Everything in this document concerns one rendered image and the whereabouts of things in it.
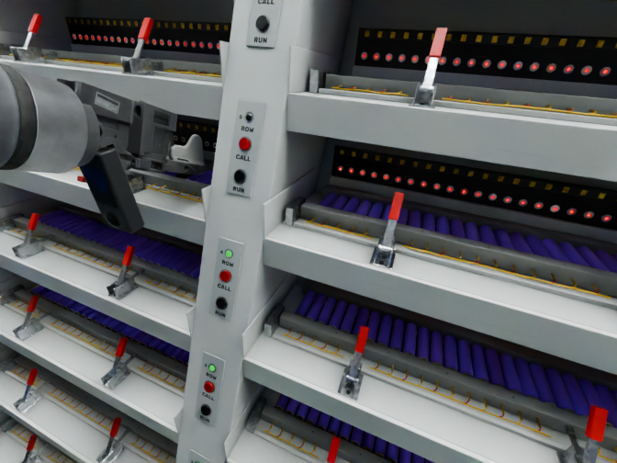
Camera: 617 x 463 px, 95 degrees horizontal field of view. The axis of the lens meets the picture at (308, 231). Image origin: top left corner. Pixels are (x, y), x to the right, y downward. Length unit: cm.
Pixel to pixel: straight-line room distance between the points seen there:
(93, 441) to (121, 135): 68
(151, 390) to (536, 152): 71
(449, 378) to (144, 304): 50
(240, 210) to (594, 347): 43
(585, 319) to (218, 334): 45
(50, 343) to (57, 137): 59
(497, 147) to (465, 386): 31
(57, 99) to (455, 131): 39
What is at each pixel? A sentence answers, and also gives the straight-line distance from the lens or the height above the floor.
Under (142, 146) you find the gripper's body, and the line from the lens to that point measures 41.
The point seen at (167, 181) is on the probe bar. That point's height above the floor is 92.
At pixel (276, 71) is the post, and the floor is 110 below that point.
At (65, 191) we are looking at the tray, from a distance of 68.
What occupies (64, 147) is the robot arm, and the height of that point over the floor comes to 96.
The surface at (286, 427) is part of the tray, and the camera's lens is 60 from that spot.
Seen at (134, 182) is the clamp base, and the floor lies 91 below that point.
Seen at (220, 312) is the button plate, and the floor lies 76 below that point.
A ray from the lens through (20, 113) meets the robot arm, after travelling 34.
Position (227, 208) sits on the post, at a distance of 42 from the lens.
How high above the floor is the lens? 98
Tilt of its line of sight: 11 degrees down
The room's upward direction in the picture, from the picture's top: 11 degrees clockwise
